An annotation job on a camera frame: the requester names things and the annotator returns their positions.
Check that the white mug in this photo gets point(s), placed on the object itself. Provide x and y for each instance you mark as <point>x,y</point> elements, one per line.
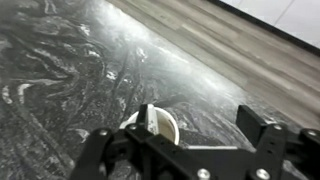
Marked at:
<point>167,124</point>

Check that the white marker with red cap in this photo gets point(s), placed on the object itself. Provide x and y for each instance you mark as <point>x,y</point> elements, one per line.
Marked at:
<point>152,119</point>

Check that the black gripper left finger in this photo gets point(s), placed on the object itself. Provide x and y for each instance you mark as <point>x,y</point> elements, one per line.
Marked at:
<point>154,156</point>

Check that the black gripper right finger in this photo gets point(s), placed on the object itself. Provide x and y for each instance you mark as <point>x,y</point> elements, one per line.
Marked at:
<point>274,143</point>

